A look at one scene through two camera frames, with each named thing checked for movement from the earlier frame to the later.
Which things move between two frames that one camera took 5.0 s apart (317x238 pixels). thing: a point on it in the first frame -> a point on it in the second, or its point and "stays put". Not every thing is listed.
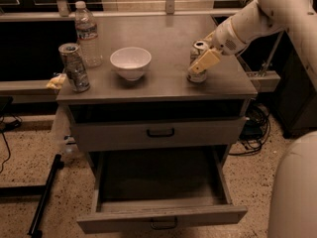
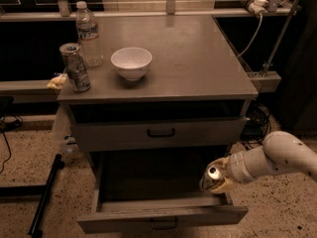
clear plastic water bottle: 88,36 stays put
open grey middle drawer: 160,188 stays put
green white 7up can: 198,46 -> 209,178
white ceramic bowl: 131,61 stays put
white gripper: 225,40 -> 236,172
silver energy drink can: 74,66 stays put
